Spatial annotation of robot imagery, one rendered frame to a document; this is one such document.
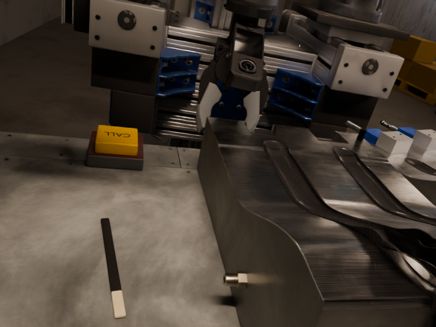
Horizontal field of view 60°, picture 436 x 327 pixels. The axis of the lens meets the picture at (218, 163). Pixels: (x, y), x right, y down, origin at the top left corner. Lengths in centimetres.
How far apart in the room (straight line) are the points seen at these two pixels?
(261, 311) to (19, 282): 22
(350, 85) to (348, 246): 60
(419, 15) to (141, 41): 701
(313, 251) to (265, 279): 7
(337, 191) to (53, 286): 32
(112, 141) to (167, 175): 9
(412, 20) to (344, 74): 674
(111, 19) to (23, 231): 45
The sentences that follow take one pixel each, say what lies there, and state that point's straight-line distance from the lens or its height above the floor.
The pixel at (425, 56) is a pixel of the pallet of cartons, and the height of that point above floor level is 51.
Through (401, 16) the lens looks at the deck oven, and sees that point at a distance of 745.
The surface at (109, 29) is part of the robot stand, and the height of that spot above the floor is 94.
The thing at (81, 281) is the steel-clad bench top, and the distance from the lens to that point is 40.
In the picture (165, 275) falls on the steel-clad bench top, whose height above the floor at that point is 80.
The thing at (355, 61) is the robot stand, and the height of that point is 97.
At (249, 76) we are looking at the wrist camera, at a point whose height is 97.
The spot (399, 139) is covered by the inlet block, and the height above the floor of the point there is 88.
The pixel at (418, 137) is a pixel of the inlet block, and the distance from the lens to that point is 83.
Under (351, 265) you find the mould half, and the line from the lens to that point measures 27.
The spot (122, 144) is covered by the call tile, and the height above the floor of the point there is 84.
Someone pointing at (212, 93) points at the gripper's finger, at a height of 91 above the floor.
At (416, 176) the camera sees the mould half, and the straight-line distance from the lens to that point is 67.
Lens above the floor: 109
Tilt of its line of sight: 28 degrees down
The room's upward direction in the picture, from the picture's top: 13 degrees clockwise
